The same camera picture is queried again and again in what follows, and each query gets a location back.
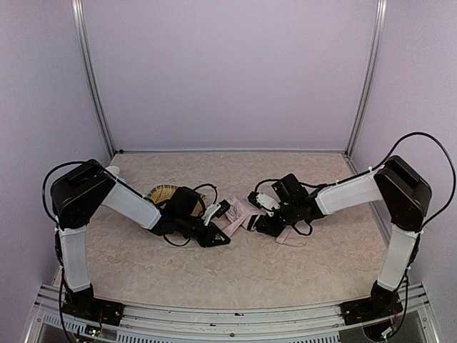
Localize left aluminium corner post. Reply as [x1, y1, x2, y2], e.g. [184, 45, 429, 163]
[71, 0, 116, 159]

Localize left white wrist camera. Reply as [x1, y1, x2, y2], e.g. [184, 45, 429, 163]
[202, 200, 231, 226]

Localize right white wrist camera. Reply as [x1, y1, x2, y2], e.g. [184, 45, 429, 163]
[248, 192, 280, 212]

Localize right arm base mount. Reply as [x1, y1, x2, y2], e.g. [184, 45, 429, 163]
[340, 298, 403, 325]

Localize woven bamboo tray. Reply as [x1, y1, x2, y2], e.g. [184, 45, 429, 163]
[147, 184, 204, 217]

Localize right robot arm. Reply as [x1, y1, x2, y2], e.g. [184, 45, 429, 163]
[244, 151, 456, 313]

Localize right aluminium corner post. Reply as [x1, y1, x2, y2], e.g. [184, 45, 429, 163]
[345, 0, 388, 159]

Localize aluminium front rail frame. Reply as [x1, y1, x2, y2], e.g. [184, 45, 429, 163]
[20, 284, 443, 342]

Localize aluminium corner post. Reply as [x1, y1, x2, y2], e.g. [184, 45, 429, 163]
[345, 0, 388, 159]
[71, 0, 116, 159]

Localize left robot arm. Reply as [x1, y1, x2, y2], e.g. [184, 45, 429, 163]
[41, 159, 231, 306]

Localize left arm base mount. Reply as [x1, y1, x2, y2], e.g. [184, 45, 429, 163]
[62, 298, 124, 327]

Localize pink and black umbrella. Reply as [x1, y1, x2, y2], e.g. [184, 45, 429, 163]
[222, 197, 306, 247]

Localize light blue enamel mug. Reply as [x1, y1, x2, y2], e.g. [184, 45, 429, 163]
[106, 166, 122, 179]

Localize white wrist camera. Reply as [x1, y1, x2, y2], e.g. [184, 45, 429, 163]
[248, 192, 280, 212]
[202, 200, 231, 226]

